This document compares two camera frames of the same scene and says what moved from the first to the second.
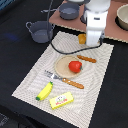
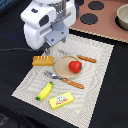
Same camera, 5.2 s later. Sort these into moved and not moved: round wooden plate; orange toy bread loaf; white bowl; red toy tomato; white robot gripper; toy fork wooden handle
Moved: orange toy bread loaf; white robot gripper
Not moved: white bowl; round wooden plate; red toy tomato; toy fork wooden handle
